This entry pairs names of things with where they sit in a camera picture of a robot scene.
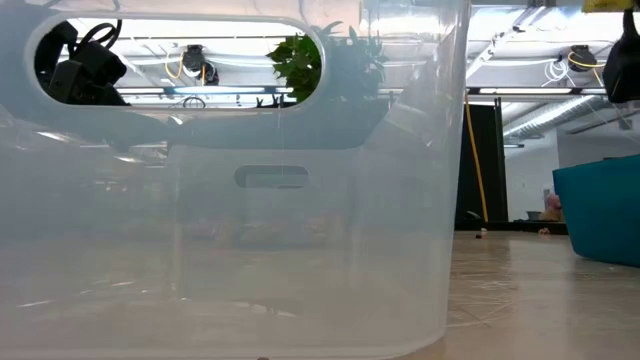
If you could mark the teal plastic bin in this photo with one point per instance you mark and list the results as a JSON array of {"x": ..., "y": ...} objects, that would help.
[{"x": 605, "y": 215}]

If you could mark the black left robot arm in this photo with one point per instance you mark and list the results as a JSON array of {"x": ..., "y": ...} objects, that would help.
[{"x": 50, "y": 50}]

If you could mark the long light bar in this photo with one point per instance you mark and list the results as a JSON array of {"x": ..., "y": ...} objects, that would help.
[{"x": 525, "y": 91}]

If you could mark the person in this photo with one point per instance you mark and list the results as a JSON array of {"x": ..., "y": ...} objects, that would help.
[{"x": 552, "y": 202}]

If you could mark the black standing panel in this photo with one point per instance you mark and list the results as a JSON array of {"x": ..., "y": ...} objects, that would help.
[{"x": 495, "y": 165}]

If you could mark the dark computer monitor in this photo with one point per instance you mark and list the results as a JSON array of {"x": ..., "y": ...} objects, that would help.
[{"x": 534, "y": 216}]

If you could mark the green leafy plant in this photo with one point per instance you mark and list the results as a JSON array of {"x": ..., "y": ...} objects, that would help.
[{"x": 295, "y": 65}]

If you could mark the clear plastic bin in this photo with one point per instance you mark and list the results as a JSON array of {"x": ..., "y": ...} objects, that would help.
[{"x": 300, "y": 280}]

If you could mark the silver ventilation duct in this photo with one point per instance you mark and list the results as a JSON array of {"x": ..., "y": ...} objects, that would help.
[{"x": 545, "y": 117}]

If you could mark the black aluminium table frame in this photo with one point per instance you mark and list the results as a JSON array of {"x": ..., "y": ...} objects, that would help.
[{"x": 515, "y": 227}]

